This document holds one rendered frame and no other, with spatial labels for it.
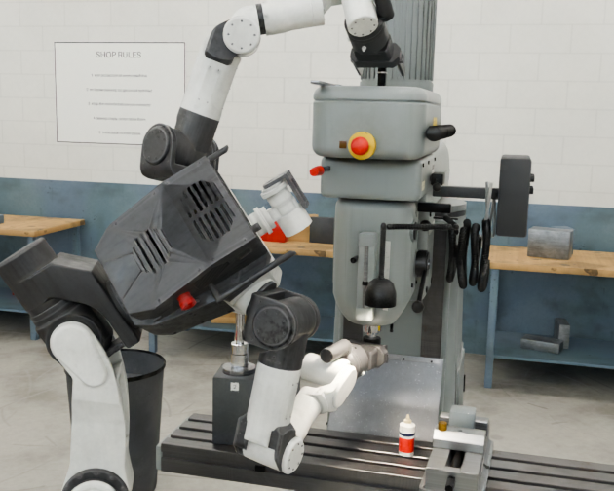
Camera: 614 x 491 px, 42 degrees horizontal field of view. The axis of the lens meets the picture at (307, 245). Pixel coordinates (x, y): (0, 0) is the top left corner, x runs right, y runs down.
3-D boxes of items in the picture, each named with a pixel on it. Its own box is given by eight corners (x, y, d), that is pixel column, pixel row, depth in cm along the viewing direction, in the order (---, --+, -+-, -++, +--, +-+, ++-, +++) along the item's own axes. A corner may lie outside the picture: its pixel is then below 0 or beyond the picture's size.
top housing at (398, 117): (422, 161, 172) (425, 86, 170) (305, 157, 179) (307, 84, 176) (441, 152, 217) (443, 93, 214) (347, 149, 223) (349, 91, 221)
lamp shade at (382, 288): (367, 308, 177) (368, 281, 176) (361, 300, 184) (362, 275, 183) (399, 308, 178) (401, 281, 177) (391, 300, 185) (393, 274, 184)
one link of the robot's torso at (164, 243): (131, 359, 143) (297, 254, 144) (52, 210, 153) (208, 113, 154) (178, 377, 172) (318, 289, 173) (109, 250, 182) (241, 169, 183)
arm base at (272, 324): (272, 368, 152) (303, 321, 150) (222, 328, 156) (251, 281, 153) (300, 356, 166) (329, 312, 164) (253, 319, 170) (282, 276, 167)
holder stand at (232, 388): (293, 450, 209) (295, 377, 206) (211, 444, 211) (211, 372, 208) (299, 432, 221) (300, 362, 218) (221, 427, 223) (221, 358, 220)
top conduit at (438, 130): (441, 141, 173) (441, 125, 173) (421, 140, 174) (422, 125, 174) (455, 136, 216) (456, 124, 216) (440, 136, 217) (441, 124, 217)
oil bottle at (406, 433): (412, 458, 206) (414, 418, 204) (397, 456, 207) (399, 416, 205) (414, 451, 210) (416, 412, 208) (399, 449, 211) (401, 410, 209)
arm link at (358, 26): (352, 56, 176) (339, 23, 166) (343, 18, 180) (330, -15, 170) (402, 39, 174) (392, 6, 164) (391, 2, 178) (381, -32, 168)
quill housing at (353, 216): (408, 332, 192) (414, 201, 187) (326, 324, 197) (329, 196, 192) (417, 314, 210) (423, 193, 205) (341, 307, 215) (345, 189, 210)
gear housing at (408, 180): (421, 203, 183) (423, 159, 181) (318, 197, 189) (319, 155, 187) (435, 190, 215) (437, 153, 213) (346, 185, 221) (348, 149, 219)
